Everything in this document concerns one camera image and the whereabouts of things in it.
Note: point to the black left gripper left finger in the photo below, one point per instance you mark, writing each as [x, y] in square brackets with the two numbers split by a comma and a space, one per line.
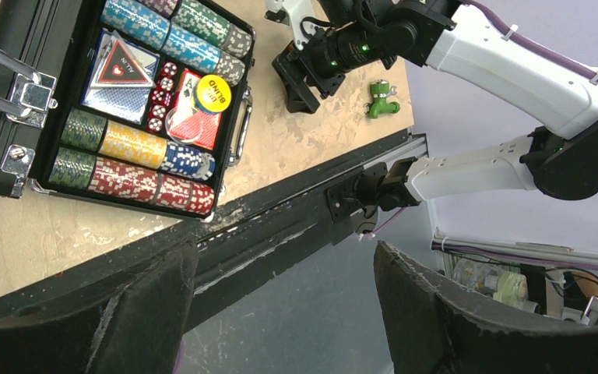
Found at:
[129, 322]

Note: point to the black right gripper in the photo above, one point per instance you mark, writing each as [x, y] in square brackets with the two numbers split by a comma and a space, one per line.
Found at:
[356, 34]

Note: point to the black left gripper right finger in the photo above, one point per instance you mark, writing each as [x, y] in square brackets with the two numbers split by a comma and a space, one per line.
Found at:
[435, 325]

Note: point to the black poker set case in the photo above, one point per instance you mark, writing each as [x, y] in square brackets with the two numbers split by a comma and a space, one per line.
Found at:
[48, 140]

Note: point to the blue playing card deck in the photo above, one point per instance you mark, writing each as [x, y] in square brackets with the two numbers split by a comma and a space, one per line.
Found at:
[128, 104]

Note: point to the red triangular all-in marker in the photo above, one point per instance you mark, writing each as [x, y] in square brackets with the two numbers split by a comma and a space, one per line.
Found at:
[117, 67]

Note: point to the yellow big blind button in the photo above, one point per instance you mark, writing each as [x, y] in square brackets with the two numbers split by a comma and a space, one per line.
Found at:
[212, 94]

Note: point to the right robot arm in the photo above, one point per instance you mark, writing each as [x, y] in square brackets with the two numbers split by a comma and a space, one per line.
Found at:
[456, 116]

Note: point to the green pipe valve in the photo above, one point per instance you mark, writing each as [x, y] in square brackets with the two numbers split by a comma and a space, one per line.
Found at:
[381, 90]

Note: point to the red playing card deck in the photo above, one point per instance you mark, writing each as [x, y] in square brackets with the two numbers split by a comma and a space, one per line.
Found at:
[184, 98]

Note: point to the green chip stack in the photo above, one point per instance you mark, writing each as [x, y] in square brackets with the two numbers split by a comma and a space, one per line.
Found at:
[232, 42]

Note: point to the red dice row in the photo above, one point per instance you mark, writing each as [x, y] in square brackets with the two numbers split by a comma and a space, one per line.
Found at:
[161, 97]

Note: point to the dark blue chip stack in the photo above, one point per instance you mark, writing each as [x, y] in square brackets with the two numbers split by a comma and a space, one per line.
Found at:
[188, 162]

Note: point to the purple chip stack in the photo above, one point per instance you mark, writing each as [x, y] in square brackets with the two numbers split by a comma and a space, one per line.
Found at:
[165, 8]

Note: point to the red chip stack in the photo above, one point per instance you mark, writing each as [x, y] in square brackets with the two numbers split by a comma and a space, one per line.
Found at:
[125, 181]

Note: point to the light blue chip stack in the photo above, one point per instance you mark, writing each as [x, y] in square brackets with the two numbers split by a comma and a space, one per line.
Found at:
[142, 24]

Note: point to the yellow chip stack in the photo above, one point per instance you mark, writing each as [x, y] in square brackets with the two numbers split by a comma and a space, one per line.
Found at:
[132, 145]

